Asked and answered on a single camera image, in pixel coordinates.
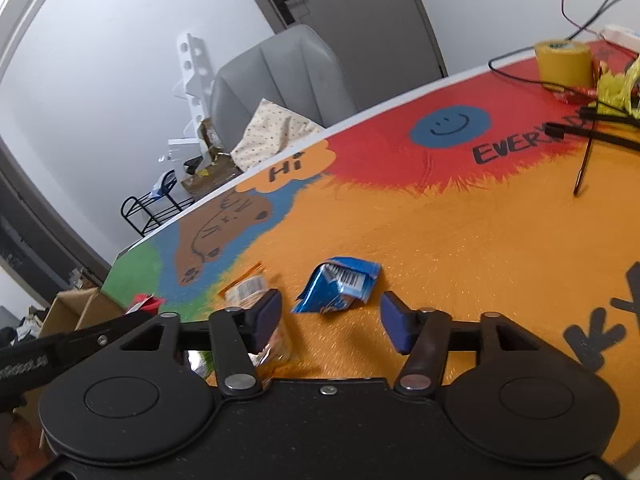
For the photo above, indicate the red green snack packet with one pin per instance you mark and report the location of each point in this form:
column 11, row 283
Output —
column 145, row 303

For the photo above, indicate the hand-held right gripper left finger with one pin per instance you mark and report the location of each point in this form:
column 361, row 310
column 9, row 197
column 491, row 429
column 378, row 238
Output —
column 265, row 317

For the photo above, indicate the cardboard box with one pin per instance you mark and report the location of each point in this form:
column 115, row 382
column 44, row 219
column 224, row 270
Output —
column 70, row 305

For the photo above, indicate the clear orange bread packet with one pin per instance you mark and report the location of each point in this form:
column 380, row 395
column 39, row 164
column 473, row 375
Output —
column 245, row 290

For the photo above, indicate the blue cookie packet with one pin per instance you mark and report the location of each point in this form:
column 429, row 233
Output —
column 332, row 285

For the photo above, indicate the small brown open box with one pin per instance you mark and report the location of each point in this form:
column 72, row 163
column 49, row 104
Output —
column 210, row 170

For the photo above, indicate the black clothes hanger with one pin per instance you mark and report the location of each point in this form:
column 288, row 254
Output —
column 600, row 132

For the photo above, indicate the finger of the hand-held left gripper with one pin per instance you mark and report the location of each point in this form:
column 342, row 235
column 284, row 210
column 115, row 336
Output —
column 95, row 342

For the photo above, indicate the grey chair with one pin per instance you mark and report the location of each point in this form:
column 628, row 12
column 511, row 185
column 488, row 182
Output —
column 285, row 75

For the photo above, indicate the grey door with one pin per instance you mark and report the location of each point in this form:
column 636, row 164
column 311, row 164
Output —
column 350, row 10

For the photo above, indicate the yellow tape roll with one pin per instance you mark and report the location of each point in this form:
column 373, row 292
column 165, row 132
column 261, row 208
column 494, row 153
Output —
column 562, row 65

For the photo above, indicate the blue white shoe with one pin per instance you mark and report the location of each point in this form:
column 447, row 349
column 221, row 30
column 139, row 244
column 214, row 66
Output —
column 165, row 184

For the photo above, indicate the colourful printed table mat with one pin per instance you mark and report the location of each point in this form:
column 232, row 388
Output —
column 450, row 240

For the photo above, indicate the white perforated rack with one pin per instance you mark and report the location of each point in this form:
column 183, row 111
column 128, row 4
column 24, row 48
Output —
column 195, row 60

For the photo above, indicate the white power strip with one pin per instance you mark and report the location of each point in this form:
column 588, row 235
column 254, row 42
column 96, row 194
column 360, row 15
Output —
column 622, row 37

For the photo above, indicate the yellow plastic bag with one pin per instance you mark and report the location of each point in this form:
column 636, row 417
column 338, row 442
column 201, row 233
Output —
column 615, row 87

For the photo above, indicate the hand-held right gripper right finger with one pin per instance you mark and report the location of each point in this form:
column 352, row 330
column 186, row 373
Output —
column 397, row 322

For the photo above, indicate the dotted cream cloth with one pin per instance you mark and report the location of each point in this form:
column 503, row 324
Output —
column 270, row 135

